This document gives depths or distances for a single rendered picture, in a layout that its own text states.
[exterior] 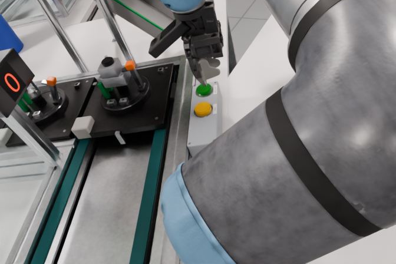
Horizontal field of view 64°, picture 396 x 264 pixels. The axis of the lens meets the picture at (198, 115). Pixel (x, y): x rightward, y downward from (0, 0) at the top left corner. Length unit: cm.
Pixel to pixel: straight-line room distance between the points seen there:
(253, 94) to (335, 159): 75
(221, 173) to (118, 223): 51
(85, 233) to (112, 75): 37
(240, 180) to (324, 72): 8
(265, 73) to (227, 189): 79
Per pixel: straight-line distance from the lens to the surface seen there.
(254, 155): 21
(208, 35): 69
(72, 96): 100
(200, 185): 23
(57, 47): 160
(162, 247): 60
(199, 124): 74
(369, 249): 68
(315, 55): 22
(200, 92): 80
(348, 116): 19
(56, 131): 92
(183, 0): 51
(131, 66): 80
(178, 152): 70
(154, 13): 107
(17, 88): 70
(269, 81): 96
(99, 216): 75
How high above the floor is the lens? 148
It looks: 44 degrees down
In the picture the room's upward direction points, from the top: 19 degrees counter-clockwise
